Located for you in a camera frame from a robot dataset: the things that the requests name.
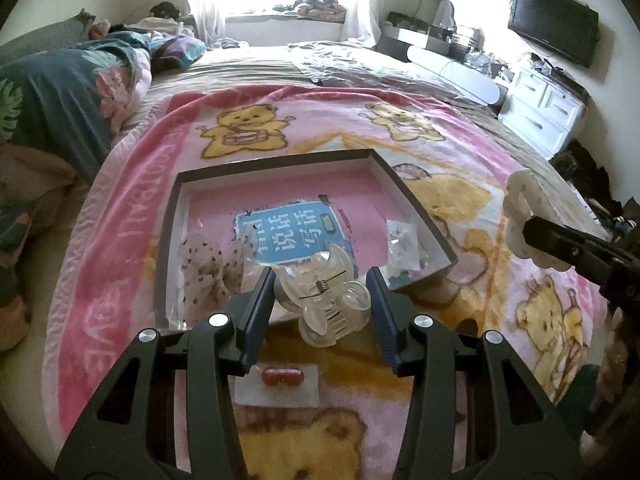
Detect dark clothes pile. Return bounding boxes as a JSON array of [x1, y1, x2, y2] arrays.
[[550, 139, 628, 231]]

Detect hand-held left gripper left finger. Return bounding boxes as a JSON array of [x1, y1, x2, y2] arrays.
[[54, 266, 277, 480]]

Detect clear claw hair clip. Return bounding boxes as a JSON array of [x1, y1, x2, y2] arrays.
[[272, 244, 373, 348]]

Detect leaf print quilt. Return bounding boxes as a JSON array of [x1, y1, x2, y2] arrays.
[[0, 30, 153, 351]]

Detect grey storage box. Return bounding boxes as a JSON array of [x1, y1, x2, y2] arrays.
[[377, 10, 483, 56]]

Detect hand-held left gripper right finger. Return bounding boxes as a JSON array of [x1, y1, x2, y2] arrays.
[[365, 266, 586, 480]]

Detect white curtain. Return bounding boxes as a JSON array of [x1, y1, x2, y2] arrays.
[[345, 0, 386, 43], [187, 0, 231, 41]]

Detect clear plastic earring packet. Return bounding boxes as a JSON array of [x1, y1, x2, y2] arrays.
[[387, 219, 420, 263]]

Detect red hair clip on card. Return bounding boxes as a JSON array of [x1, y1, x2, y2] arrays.
[[235, 362, 321, 408]]

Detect polka dot fabric bow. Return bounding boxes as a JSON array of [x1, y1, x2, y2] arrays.
[[180, 230, 246, 321]]

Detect pink bear print blanket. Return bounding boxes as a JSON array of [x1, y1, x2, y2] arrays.
[[42, 85, 608, 480]]

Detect grey crumpled cloth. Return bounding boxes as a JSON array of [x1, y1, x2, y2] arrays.
[[290, 42, 391, 86]]

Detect black television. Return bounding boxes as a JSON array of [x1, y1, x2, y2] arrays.
[[507, 0, 600, 68]]

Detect white dresser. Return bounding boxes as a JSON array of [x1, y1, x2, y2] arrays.
[[497, 62, 588, 158]]

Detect clothes pile on sill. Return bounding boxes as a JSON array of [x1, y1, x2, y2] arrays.
[[272, 0, 348, 23]]

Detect white bench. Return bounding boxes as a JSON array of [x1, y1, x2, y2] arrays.
[[409, 45, 507, 108]]

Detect shallow grey cardboard box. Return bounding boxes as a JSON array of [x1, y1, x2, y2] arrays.
[[154, 149, 458, 333]]

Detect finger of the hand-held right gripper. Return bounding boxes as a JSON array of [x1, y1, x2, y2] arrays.
[[522, 216, 640, 311]]

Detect red oval hair clip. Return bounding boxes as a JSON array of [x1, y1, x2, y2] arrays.
[[263, 367, 304, 387]]

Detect purple pillow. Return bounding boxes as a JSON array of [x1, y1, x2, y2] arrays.
[[150, 35, 207, 72]]

